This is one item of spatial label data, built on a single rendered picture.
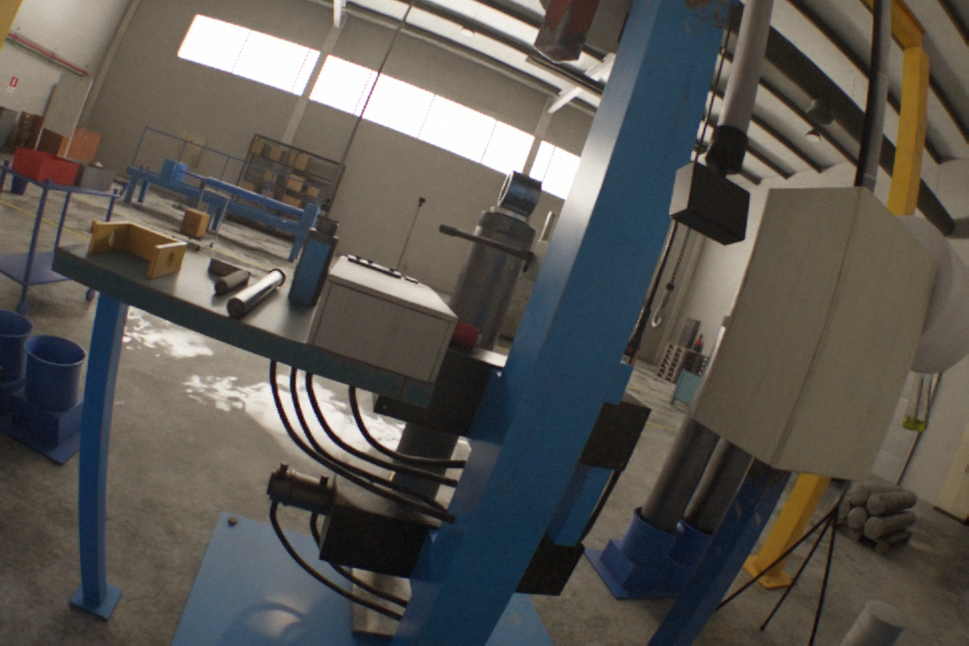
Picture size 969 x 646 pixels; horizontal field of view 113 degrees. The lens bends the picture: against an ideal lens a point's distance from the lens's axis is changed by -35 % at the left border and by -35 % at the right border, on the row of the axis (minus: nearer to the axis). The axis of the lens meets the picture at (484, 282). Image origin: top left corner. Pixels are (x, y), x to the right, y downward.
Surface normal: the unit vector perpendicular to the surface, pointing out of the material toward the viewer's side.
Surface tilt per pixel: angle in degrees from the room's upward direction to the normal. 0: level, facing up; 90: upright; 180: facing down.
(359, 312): 90
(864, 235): 90
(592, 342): 90
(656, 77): 90
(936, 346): 131
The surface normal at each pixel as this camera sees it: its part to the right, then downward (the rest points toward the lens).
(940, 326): 0.06, 0.53
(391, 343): 0.23, 0.13
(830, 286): -0.91, -0.33
